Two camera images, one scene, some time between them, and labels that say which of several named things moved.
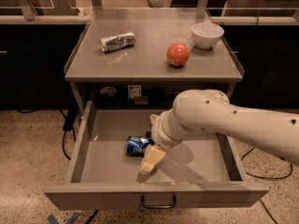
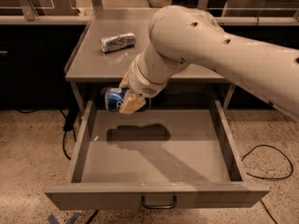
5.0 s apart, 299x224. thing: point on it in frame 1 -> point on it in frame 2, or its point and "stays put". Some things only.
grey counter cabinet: (143, 58) stays put
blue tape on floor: (52, 220) stays put
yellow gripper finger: (153, 118) -> (124, 82)
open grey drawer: (203, 171) stays put
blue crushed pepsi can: (136, 146) -> (114, 98)
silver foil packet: (118, 42) stays put
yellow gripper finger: (152, 159) -> (131, 102)
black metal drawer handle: (160, 205) stays put
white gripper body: (161, 132) -> (139, 81)
